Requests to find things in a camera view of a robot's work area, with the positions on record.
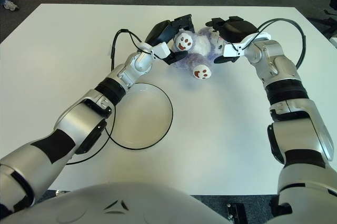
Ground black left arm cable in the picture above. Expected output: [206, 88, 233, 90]
[65, 28, 148, 166]

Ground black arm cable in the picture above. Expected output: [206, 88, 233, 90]
[65, 28, 148, 166]
[243, 18, 306, 68]

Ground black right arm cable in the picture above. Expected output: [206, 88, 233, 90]
[243, 18, 306, 68]

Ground white plate with black rim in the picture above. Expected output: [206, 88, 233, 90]
[106, 82, 174, 150]

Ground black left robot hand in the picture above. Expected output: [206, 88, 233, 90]
[144, 14, 195, 66]

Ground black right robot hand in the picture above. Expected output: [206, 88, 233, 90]
[205, 16, 259, 64]

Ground silver robot torso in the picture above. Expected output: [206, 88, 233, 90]
[0, 183, 227, 224]

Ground black equipment stand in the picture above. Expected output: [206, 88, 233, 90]
[309, 0, 337, 35]

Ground purple plush bunny doll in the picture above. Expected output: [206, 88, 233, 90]
[168, 27, 230, 80]

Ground black metal stand part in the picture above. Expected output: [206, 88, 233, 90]
[226, 202, 248, 224]

